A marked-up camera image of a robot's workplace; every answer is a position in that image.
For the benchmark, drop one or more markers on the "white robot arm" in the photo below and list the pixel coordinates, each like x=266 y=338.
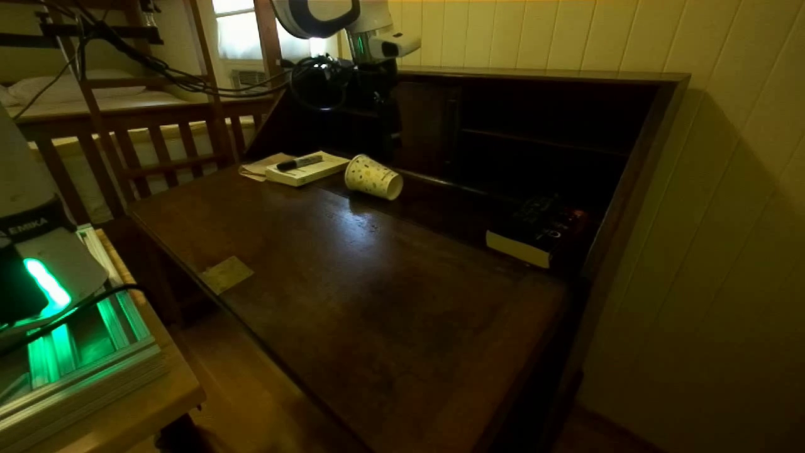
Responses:
x=370 y=36

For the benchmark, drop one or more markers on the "white dotted paper cup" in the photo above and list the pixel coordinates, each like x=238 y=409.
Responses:
x=370 y=176

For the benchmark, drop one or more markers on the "dark wooden secretary desk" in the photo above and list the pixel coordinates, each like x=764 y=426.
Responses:
x=393 y=318

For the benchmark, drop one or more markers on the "green-lit electronics box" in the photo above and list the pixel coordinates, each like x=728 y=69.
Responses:
x=75 y=336

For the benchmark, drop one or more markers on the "light wooden side table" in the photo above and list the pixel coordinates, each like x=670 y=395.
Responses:
x=170 y=392

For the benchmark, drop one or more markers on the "black box with white label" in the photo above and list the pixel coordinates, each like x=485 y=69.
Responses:
x=548 y=233

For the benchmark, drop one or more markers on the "wooden bunk bed frame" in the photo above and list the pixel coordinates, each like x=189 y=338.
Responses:
x=141 y=146

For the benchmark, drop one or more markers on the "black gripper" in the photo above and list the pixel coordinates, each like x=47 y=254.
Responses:
x=362 y=90

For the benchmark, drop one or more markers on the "grey black-capped marker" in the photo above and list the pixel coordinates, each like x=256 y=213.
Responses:
x=301 y=162

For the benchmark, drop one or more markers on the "white paperback book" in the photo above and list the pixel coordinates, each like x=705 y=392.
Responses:
x=329 y=167

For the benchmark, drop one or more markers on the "small tan sticky note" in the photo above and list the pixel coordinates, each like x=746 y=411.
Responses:
x=224 y=274

